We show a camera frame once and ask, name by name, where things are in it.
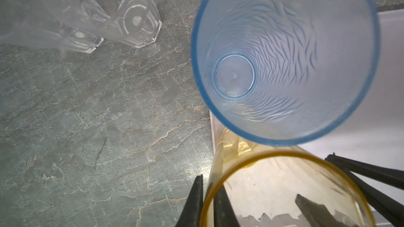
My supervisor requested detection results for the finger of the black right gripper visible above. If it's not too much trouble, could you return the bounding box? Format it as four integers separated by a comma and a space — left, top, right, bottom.
325, 153, 404, 227

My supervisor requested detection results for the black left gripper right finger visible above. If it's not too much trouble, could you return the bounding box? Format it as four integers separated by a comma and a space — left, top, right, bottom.
295, 194, 348, 227

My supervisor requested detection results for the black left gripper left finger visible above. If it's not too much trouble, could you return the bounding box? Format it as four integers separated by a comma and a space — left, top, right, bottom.
175, 174, 204, 227

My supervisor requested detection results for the yellow plastic tumbler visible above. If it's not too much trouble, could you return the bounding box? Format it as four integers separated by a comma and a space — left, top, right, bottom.
200, 128, 376, 227

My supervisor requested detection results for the lilac plastic tray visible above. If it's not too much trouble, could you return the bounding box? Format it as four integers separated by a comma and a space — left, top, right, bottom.
208, 7, 404, 227

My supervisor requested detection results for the blue frosted plastic tumbler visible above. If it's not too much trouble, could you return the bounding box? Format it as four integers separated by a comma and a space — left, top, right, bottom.
191, 0, 380, 146

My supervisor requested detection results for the clear faceted glass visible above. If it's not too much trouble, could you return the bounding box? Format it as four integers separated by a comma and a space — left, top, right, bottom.
64, 0, 162, 48
1, 0, 104, 54

